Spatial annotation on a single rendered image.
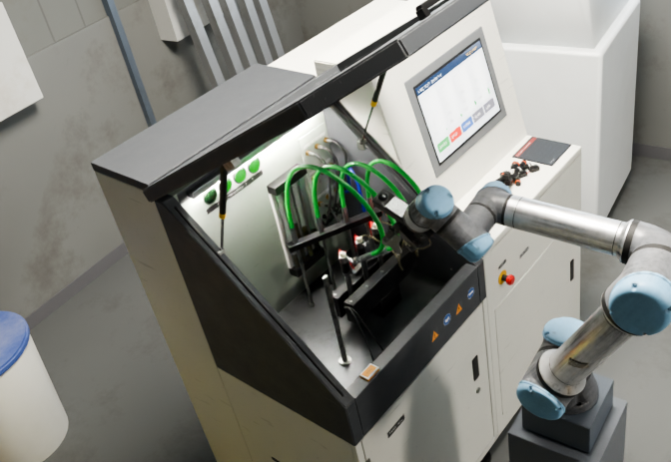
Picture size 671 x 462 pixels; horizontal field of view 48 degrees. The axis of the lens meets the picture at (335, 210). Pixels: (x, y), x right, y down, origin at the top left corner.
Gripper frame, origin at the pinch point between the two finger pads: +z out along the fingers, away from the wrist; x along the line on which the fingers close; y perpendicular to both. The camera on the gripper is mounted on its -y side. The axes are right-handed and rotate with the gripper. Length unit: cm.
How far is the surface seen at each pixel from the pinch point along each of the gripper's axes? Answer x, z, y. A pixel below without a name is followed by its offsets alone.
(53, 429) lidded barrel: -117, 171, -40
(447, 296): 9.2, 32.0, 25.4
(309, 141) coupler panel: 14, 40, -40
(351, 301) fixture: -12.1, 37.9, 6.6
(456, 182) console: 48, 53, 2
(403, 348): -13.4, 25.3, 26.1
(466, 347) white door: 9, 53, 44
